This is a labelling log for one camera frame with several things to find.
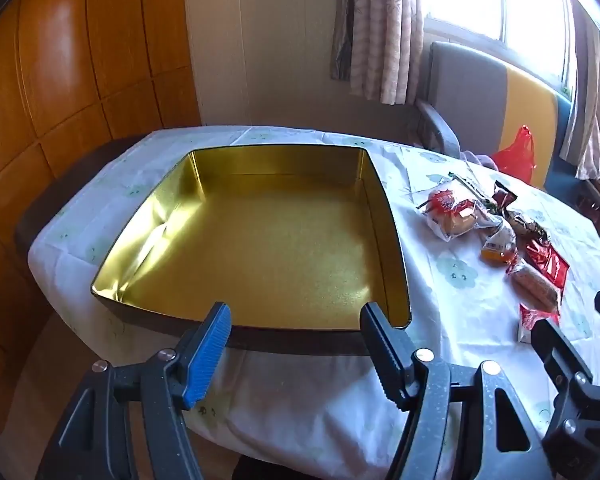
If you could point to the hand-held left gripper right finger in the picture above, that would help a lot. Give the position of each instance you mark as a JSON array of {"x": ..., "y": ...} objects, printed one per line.
[{"x": 382, "y": 355}]

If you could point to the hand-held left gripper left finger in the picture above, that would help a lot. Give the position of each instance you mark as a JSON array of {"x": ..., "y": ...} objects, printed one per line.
[{"x": 209, "y": 352}]

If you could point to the white red small packet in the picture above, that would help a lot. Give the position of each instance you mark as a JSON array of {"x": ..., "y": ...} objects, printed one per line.
[{"x": 530, "y": 322}]

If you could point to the clear cracker roll packet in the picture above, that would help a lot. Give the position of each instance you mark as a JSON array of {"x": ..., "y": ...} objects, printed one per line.
[{"x": 532, "y": 282}]

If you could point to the red foil snack packet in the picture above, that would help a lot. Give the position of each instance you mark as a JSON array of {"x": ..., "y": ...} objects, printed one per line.
[{"x": 545, "y": 262}]

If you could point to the dark brown cake packet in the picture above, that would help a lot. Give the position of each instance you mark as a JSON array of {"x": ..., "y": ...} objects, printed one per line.
[{"x": 525, "y": 222}]

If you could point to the gold tin box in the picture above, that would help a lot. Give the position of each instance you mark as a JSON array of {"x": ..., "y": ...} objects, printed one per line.
[{"x": 260, "y": 240}]

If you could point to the white orange snack packet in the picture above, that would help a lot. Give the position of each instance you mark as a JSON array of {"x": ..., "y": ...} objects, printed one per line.
[{"x": 497, "y": 247}]

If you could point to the dark red snack packet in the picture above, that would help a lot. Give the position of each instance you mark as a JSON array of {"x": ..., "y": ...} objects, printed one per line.
[{"x": 504, "y": 197}]

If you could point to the cake packet with red label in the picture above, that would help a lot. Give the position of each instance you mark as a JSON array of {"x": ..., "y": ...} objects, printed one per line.
[{"x": 450, "y": 210}]

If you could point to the white floral tablecloth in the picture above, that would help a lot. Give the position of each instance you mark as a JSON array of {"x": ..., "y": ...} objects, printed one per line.
[{"x": 430, "y": 310}]

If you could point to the red plastic bag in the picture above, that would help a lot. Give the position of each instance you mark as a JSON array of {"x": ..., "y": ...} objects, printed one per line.
[{"x": 515, "y": 160}]

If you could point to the pink patterned curtain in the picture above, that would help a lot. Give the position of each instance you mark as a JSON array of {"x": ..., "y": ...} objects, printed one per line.
[
  {"x": 380, "y": 35},
  {"x": 595, "y": 110}
]

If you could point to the dark brown table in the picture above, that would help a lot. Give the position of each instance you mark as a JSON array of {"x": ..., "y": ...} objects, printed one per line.
[{"x": 40, "y": 210}]

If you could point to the grey yellow armchair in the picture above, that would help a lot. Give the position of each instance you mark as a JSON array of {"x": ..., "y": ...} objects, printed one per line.
[{"x": 460, "y": 80}]

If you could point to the wooden wardrobe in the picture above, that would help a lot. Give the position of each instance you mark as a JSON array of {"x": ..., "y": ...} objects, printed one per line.
[{"x": 80, "y": 60}]

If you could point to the window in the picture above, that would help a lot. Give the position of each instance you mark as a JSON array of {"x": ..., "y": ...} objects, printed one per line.
[{"x": 480, "y": 0}]

